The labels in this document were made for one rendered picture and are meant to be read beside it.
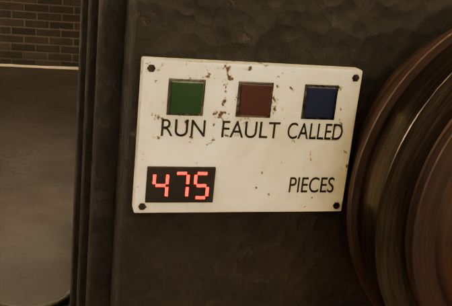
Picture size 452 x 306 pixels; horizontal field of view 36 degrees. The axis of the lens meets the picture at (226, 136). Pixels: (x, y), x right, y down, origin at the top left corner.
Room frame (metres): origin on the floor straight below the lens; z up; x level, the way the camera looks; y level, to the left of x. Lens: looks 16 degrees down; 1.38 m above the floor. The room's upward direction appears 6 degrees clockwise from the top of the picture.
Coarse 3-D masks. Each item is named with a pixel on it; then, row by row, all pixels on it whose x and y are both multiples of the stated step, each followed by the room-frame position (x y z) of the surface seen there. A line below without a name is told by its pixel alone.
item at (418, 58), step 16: (448, 32) 0.77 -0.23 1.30; (432, 48) 0.76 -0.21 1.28; (416, 64) 0.75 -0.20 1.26; (400, 80) 0.75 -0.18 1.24; (384, 96) 0.82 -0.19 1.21; (368, 112) 0.83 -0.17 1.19; (384, 112) 0.74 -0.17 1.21; (368, 128) 0.75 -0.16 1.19; (368, 144) 0.74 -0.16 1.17; (352, 160) 0.82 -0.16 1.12; (352, 176) 0.74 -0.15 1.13; (352, 192) 0.74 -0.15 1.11; (352, 208) 0.74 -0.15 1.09; (352, 224) 0.74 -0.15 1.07; (352, 240) 0.74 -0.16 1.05; (352, 256) 0.74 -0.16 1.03; (368, 288) 0.75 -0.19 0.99
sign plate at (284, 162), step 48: (144, 96) 0.74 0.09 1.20; (288, 96) 0.78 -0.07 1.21; (336, 96) 0.80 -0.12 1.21; (144, 144) 0.74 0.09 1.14; (192, 144) 0.75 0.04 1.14; (240, 144) 0.77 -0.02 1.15; (288, 144) 0.79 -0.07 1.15; (336, 144) 0.80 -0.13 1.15; (144, 192) 0.74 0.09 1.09; (192, 192) 0.75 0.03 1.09; (240, 192) 0.77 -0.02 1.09; (288, 192) 0.79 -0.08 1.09; (336, 192) 0.81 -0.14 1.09
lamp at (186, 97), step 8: (176, 88) 0.74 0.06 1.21; (184, 88) 0.75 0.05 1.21; (192, 88) 0.75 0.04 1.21; (200, 88) 0.75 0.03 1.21; (176, 96) 0.74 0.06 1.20; (184, 96) 0.75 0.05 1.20; (192, 96) 0.75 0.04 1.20; (200, 96) 0.75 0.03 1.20; (176, 104) 0.74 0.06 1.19; (184, 104) 0.75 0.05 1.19; (192, 104) 0.75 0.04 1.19; (200, 104) 0.75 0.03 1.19; (176, 112) 0.74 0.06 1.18; (184, 112) 0.75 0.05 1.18; (192, 112) 0.75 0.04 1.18; (200, 112) 0.75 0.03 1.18
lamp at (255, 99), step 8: (248, 88) 0.77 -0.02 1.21; (256, 88) 0.77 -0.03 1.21; (264, 88) 0.77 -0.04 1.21; (240, 96) 0.76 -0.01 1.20; (248, 96) 0.77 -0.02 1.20; (256, 96) 0.77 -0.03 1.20; (264, 96) 0.77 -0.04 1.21; (240, 104) 0.76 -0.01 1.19; (248, 104) 0.77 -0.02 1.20; (256, 104) 0.77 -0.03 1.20; (264, 104) 0.77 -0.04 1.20; (240, 112) 0.76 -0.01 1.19; (248, 112) 0.77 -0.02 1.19; (256, 112) 0.77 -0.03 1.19; (264, 112) 0.77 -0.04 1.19
